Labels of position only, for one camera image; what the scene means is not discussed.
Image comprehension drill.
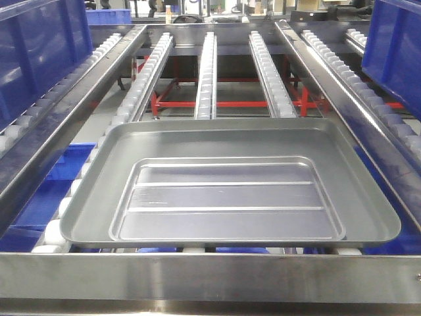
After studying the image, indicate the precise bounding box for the small silver ribbed tray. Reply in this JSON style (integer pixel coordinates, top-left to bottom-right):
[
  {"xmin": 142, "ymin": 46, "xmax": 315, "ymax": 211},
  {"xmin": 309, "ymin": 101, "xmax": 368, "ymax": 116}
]
[{"xmin": 109, "ymin": 156, "xmax": 346, "ymax": 245}]

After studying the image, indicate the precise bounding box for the large grey metal tray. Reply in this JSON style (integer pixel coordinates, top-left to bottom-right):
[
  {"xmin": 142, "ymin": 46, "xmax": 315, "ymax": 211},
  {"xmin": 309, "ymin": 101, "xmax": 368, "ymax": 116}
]
[{"xmin": 60, "ymin": 118, "xmax": 401, "ymax": 248}]

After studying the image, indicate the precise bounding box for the white roller track centre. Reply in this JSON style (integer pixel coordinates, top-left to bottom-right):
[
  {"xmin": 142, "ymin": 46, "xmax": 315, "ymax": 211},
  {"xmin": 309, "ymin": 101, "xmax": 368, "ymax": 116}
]
[{"xmin": 194, "ymin": 32, "xmax": 218, "ymax": 120}]

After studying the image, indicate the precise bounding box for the white roller track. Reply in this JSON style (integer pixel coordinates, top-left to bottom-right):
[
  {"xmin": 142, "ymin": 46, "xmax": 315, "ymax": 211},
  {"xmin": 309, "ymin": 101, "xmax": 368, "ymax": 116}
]
[
  {"xmin": 31, "ymin": 32, "xmax": 173, "ymax": 253},
  {"xmin": 194, "ymin": 32, "xmax": 218, "ymax": 120},
  {"xmin": 249, "ymin": 31, "xmax": 297, "ymax": 118}
]

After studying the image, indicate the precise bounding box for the white roller track right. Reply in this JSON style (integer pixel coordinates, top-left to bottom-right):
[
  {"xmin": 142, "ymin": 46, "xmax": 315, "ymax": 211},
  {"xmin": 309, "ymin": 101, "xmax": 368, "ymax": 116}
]
[{"xmin": 249, "ymin": 31, "xmax": 297, "ymax": 118}]

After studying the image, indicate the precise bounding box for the far right roller track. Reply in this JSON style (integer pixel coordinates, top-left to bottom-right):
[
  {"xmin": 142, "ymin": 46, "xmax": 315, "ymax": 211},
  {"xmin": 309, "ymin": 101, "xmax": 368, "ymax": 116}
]
[{"xmin": 301, "ymin": 30, "xmax": 420, "ymax": 159}]

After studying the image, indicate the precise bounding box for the white roller track left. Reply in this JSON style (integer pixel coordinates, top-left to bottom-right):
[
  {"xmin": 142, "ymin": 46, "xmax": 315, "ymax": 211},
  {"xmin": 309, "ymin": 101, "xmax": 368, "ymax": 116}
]
[{"xmin": 31, "ymin": 32, "xmax": 173, "ymax": 253}]

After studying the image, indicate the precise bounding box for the blue bin lower left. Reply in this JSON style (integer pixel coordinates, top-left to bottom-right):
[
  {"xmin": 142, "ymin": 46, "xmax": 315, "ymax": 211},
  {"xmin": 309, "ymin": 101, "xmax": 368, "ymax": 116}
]
[{"xmin": 1, "ymin": 142, "xmax": 95, "ymax": 252}]

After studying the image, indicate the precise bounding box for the blue bin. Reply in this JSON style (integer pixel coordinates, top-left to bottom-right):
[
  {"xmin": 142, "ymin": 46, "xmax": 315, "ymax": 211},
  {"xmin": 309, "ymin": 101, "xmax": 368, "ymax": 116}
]
[
  {"xmin": 362, "ymin": 1, "xmax": 420, "ymax": 118},
  {"xmin": 1, "ymin": 1, "xmax": 93, "ymax": 128},
  {"xmin": 1, "ymin": 142, "xmax": 95, "ymax": 252}
]

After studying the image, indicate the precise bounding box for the blue bin upper left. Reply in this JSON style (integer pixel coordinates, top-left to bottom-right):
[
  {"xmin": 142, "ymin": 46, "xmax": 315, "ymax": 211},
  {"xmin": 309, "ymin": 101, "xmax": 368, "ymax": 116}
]
[{"xmin": 1, "ymin": 1, "xmax": 93, "ymax": 128}]

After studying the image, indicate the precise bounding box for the far left roller track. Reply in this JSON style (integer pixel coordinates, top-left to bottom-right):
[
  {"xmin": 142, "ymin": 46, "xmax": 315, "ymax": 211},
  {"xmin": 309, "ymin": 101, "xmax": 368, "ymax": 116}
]
[{"xmin": 1, "ymin": 33, "xmax": 122, "ymax": 157}]

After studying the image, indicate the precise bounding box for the blue bin upper right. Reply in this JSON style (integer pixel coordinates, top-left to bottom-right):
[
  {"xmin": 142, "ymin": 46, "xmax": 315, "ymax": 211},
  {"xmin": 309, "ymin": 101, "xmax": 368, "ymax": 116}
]
[{"xmin": 362, "ymin": 1, "xmax": 420, "ymax": 118}]

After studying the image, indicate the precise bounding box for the steel front rack bar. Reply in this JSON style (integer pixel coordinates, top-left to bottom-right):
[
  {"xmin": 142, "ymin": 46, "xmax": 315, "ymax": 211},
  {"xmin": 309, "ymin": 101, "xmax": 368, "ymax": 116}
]
[{"xmin": 1, "ymin": 253, "xmax": 420, "ymax": 303}]

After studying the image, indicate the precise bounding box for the red metal frame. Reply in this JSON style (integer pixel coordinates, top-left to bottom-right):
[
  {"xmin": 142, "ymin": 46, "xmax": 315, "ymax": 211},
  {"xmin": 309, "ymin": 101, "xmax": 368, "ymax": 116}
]
[{"xmin": 132, "ymin": 54, "xmax": 404, "ymax": 120}]

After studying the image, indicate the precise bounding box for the left steel divider rail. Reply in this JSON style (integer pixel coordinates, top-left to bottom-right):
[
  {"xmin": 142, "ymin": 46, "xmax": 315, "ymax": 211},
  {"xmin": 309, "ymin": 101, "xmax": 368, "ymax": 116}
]
[{"xmin": 1, "ymin": 25, "xmax": 147, "ymax": 231}]

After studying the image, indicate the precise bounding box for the steel divider rail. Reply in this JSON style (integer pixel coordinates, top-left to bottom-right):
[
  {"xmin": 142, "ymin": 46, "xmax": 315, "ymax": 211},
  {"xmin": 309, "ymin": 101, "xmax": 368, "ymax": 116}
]
[
  {"xmin": 276, "ymin": 20, "xmax": 420, "ymax": 226},
  {"xmin": 1, "ymin": 25, "xmax": 147, "ymax": 231}
]

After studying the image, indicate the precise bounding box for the right steel divider rail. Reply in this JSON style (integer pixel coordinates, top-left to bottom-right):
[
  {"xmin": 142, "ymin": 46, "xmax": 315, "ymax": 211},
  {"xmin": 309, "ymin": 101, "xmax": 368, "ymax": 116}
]
[{"xmin": 276, "ymin": 20, "xmax": 420, "ymax": 226}]

